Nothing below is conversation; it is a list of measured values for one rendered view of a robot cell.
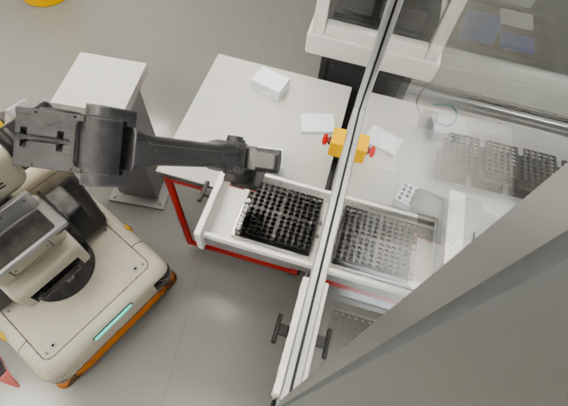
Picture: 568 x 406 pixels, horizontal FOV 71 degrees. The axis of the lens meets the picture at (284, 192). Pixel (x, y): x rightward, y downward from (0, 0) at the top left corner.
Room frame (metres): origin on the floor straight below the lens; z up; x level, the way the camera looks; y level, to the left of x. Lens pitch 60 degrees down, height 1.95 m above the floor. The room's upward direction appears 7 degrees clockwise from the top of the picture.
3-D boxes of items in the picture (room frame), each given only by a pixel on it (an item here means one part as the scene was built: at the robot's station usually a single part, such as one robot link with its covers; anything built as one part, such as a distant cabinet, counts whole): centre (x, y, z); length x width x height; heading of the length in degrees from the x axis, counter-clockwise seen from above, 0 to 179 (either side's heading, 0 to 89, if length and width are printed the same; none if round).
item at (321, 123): (1.00, -0.09, 0.77); 0.13 x 0.09 x 0.02; 99
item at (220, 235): (0.53, -0.01, 0.86); 0.40 x 0.26 x 0.06; 81
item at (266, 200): (0.53, 0.00, 0.87); 0.22 x 0.18 x 0.06; 81
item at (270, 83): (1.16, 0.11, 0.79); 0.13 x 0.09 x 0.05; 67
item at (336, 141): (0.84, -0.15, 0.88); 0.07 x 0.05 x 0.07; 171
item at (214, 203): (0.57, 0.20, 0.87); 0.29 x 0.02 x 0.11; 171
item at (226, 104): (0.97, 0.11, 0.38); 0.62 x 0.58 x 0.76; 171
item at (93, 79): (1.08, 0.77, 0.38); 0.30 x 0.30 x 0.76; 87
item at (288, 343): (0.20, -0.07, 0.87); 0.29 x 0.02 x 0.11; 171
